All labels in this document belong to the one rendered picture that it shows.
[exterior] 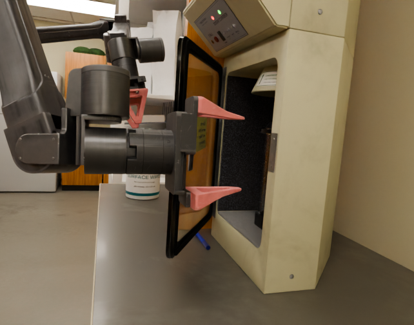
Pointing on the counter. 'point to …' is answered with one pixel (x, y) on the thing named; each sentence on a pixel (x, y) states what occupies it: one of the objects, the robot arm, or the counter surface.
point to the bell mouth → (266, 82)
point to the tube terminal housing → (298, 144)
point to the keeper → (273, 152)
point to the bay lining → (243, 144)
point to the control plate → (220, 24)
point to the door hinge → (219, 137)
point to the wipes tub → (142, 186)
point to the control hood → (264, 22)
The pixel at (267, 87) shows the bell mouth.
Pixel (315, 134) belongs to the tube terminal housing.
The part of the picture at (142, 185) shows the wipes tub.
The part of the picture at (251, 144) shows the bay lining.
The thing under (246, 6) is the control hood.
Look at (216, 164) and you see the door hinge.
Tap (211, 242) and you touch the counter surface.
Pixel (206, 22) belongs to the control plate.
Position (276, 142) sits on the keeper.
